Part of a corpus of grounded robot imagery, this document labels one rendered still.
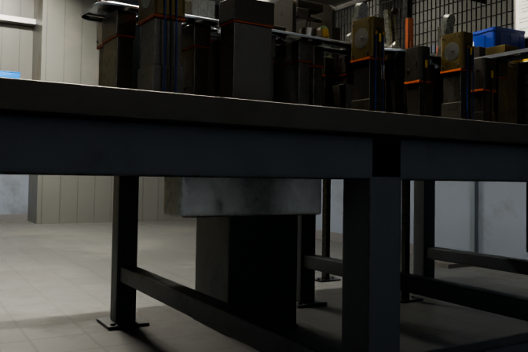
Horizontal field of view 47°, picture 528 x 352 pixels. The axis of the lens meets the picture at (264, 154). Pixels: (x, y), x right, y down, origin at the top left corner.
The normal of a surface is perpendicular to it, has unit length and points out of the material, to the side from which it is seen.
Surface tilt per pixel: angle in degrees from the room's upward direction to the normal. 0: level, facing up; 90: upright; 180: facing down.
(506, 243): 90
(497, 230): 90
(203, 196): 90
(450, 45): 90
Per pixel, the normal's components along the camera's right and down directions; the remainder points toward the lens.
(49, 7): 0.51, -0.02
